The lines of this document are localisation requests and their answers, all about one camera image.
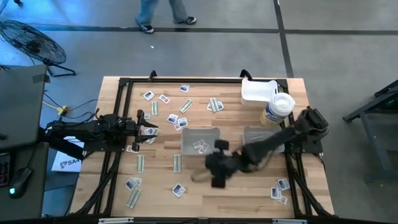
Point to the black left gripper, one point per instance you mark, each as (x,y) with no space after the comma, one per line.
(129,130)

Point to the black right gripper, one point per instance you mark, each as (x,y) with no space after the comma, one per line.
(224,163)

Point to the blue-label wipe packet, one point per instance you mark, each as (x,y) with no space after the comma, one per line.
(220,105)
(148,95)
(182,122)
(284,184)
(172,118)
(130,184)
(178,189)
(149,131)
(275,193)
(184,88)

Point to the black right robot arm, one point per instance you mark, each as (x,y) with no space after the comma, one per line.
(286,137)

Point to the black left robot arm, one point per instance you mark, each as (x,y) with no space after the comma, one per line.
(77,130)

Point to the pale first aid packet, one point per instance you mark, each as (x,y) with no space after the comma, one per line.
(139,181)

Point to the grey plastic bin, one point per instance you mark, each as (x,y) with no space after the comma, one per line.
(248,133)
(192,135)

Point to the black table clamp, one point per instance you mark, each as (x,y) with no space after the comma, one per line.
(152,74)
(245,73)

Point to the white printed paper sheet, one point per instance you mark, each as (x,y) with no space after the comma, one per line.
(66,163)

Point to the white plastic bin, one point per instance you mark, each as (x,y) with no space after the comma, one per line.
(256,91)

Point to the Lysol wipes canister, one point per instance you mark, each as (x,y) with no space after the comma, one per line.
(280,105)

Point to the dark grey desk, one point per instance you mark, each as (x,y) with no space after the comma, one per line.
(34,186)

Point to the large grey panel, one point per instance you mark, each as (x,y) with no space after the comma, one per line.
(21,105)

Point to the person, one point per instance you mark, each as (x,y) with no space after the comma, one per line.
(147,9)

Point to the black computer mouse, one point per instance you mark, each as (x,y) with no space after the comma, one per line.
(20,182)

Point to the black floor fan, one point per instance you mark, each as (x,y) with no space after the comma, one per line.
(32,43)

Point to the black keyboard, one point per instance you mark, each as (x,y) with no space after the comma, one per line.
(3,171)

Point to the dark metal cart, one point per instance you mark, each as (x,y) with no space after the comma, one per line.
(374,149)

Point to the silver aluminium bracket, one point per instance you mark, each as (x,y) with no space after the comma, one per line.
(115,221)
(289,221)

